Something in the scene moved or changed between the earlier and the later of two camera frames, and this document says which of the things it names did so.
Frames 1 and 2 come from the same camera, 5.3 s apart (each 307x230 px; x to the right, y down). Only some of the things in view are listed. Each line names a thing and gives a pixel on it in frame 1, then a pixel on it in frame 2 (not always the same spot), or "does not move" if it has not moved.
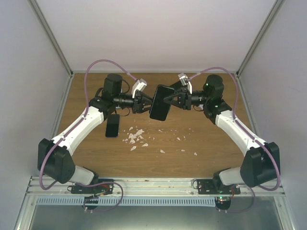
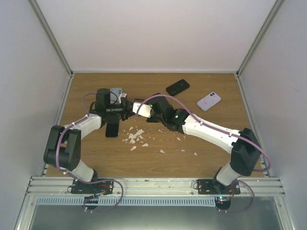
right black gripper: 183,99 -> 148,121
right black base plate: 206,187 does not move
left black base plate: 105,188 does not move
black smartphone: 112,125 does not move
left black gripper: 139,103 -> 126,109
